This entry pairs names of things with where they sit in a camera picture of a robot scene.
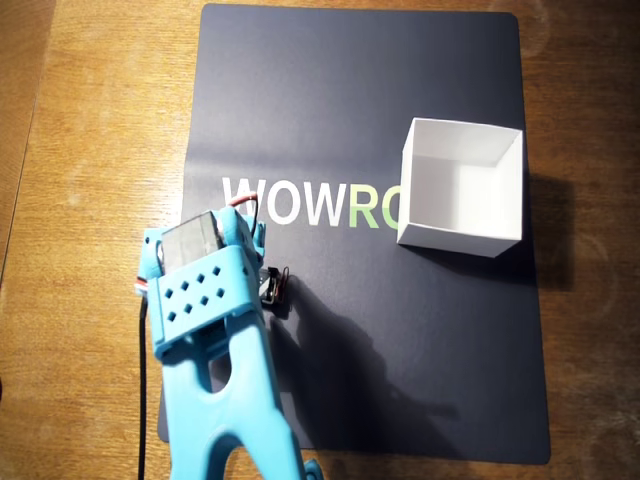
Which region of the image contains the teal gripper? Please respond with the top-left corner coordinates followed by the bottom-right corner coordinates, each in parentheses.
top-left (231, 211), bottom-right (268, 267)

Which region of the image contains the small black battery pack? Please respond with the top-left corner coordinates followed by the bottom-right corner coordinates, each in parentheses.
top-left (259, 266), bottom-right (295, 307)

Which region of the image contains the white open cardboard box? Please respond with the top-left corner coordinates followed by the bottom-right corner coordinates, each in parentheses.
top-left (397, 117), bottom-right (525, 259)

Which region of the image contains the dark mat with WOWRO print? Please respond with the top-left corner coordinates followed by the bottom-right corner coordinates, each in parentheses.
top-left (157, 3), bottom-right (551, 466)

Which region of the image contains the white red gripper servo wire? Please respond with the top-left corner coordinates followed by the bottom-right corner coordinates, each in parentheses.
top-left (225, 193), bottom-right (261, 237)

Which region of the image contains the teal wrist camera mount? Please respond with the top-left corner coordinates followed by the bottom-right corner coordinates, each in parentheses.
top-left (138, 227), bottom-right (166, 296)

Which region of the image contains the black camera cable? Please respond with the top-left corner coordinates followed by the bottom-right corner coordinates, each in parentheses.
top-left (135, 292), bottom-right (150, 480)

